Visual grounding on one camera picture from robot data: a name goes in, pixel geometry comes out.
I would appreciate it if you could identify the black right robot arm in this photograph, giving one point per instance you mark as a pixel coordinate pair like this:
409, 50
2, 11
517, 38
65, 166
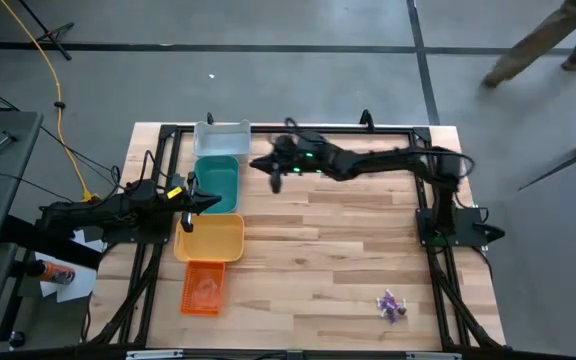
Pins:
378, 162

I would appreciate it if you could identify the white plastic bin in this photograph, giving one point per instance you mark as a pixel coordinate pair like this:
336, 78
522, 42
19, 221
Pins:
220, 142

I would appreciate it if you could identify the orange spray bottle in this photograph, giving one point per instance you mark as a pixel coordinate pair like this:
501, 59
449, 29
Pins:
58, 273

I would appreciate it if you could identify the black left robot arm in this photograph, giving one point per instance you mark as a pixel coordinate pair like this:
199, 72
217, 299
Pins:
98, 212

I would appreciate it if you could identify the small black round knob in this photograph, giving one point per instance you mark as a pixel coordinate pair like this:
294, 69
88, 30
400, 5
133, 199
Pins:
16, 340

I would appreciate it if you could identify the black desk crossbar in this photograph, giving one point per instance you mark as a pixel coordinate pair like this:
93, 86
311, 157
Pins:
53, 245

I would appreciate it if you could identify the teal plastic bin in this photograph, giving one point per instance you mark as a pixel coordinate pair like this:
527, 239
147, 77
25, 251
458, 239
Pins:
218, 180

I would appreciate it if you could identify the black tripod stand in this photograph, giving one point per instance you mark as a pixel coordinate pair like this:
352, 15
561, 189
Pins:
48, 33

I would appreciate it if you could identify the grey metal bracket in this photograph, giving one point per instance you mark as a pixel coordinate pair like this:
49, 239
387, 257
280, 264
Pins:
433, 356
153, 354

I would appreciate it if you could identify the yellow plastic bin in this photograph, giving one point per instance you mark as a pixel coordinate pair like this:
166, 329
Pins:
213, 240

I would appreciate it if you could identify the translucent white decoration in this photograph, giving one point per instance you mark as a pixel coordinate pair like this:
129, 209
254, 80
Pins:
207, 290

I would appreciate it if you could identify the yellow label tag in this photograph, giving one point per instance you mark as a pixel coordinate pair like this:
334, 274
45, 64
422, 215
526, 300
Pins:
174, 193

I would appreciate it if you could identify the orange plastic basket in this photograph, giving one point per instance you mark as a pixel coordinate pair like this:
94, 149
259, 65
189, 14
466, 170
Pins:
188, 300

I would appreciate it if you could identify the white paper sheets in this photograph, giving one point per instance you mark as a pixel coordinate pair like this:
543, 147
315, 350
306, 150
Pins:
80, 285

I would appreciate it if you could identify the black frame bracket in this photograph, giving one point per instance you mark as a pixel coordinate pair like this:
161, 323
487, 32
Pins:
366, 120
210, 119

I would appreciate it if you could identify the person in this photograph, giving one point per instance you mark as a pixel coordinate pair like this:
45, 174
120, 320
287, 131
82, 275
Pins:
528, 45

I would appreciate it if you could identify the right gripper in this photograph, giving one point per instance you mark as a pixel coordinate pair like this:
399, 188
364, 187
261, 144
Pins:
285, 160

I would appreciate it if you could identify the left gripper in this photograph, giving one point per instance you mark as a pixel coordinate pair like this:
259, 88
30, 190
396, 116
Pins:
188, 202

